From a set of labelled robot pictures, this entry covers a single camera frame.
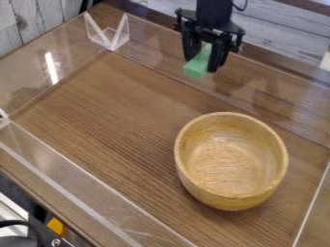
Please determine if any green rectangular block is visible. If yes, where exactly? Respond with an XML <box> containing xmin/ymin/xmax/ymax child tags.
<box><xmin>183</xmin><ymin>44</ymin><xmax>211</xmax><ymax>79</ymax></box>

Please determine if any black cable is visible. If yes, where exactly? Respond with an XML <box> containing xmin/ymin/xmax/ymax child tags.
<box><xmin>0</xmin><ymin>219</ymin><xmax>44</xmax><ymax>247</ymax></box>

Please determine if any clear acrylic corner bracket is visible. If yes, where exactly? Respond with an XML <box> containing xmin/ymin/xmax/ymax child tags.
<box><xmin>82</xmin><ymin>12</ymin><xmax>129</xmax><ymax>51</ymax></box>

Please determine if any clear acrylic enclosure wall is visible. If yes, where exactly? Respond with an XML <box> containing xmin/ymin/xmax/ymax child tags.
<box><xmin>0</xmin><ymin>5</ymin><xmax>330</xmax><ymax>247</ymax></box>

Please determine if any brown wooden bowl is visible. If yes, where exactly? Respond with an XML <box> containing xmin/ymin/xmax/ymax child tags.
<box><xmin>173</xmin><ymin>112</ymin><xmax>288</xmax><ymax>211</ymax></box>

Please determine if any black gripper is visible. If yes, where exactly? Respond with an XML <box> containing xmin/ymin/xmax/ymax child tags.
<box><xmin>175</xmin><ymin>0</ymin><xmax>245</xmax><ymax>72</ymax></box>

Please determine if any yellow label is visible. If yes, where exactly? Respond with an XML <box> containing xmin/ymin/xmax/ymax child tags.
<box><xmin>46</xmin><ymin>217</ymin><xmax>64</xmax><ymax>236</ymax></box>

